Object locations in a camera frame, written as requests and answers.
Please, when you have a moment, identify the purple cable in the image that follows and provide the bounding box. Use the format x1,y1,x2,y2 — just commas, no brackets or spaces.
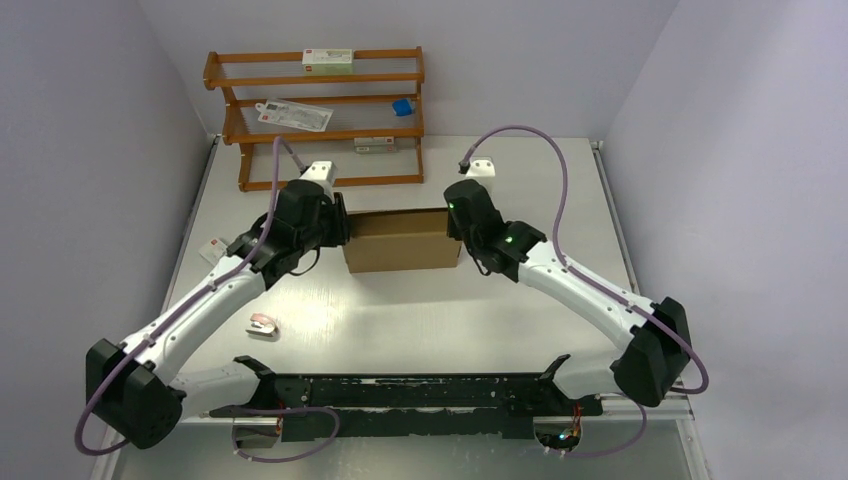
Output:
73,136,342,464
458,125,711,460

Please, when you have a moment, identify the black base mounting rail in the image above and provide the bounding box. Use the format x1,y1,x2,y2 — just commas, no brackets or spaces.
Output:
210,356,603,442

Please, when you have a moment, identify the small white flat package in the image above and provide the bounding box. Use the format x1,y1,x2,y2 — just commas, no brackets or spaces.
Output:
198,238,228,266

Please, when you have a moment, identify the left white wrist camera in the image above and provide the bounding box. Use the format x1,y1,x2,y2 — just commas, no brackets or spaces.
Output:
299,160,338,187

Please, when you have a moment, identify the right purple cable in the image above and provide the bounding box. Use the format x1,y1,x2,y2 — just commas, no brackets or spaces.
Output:
458,125,711,460

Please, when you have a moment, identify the small grey product box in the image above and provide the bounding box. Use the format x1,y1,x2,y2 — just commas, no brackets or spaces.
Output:
353,136,397,155

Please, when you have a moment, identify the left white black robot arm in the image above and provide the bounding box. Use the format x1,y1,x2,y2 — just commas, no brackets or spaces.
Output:
74,175,349,455

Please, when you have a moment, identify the orange wooden shelf rack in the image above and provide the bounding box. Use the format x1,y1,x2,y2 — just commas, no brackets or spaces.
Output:
203,46,426,192

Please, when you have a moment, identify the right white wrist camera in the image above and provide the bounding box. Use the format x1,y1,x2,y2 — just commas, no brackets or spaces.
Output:
459,156,496,179

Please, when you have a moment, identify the clear plastic packaged item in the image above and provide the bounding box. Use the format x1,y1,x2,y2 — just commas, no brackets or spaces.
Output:
254,100,334,132

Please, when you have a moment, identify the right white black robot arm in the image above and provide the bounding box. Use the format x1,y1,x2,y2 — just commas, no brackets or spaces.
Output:
444,179,691,414

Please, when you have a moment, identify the white green product box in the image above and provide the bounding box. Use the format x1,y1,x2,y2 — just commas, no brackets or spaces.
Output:
301,48,354,76

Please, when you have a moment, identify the brown cardboard box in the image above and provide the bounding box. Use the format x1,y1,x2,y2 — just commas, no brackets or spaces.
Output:
343,207,462,274

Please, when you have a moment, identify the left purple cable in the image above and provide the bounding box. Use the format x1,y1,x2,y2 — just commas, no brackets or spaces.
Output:
73,136,342,464

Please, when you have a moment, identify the small white red package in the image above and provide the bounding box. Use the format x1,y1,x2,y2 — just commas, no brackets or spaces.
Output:
245,313,279,339

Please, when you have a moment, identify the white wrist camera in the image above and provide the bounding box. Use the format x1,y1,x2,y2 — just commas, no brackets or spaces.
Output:
459,156,496,179
299,160,338,187

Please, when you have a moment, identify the small blue block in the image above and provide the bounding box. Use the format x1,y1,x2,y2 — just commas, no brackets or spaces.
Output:
391,98,415,117

